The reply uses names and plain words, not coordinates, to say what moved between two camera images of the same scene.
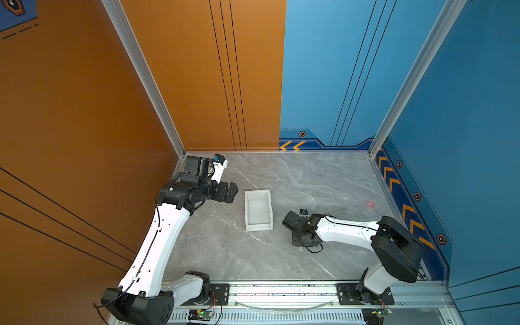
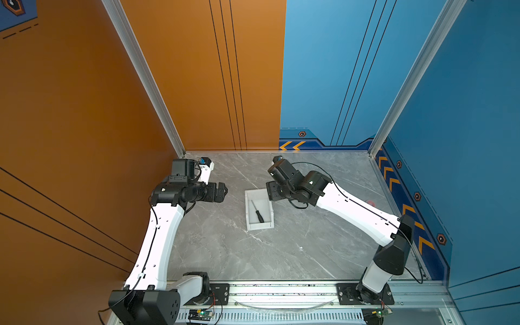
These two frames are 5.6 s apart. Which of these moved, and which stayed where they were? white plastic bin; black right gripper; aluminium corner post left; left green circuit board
Moved: black right gripper
Stayed: aluminium corner post left; left green circuit board; white plastic bin
